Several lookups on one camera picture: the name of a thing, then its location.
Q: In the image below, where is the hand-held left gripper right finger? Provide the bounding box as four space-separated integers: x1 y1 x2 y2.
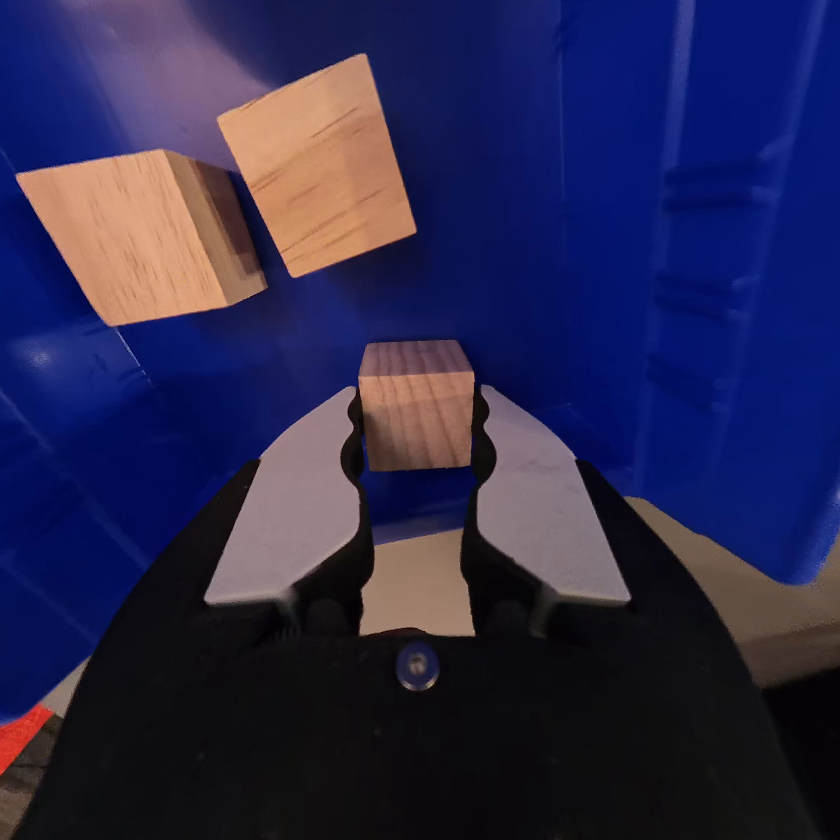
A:
459 383 632 639

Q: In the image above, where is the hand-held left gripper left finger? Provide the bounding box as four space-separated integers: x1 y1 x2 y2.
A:
203 385 376 637

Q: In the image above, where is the wooden cube block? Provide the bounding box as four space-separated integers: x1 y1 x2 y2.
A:
14 150 269 327
358 340 476 472
217 54 417 278

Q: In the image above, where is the blue plastic bin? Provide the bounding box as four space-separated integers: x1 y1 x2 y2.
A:
0 0 840 723

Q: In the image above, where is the grey desk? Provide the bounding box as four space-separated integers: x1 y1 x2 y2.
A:
26 495 840 719

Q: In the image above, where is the red object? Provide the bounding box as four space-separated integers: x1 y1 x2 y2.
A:
0 705 53 778

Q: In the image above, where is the person's black clothing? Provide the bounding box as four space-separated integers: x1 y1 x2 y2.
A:
764 679 840 840

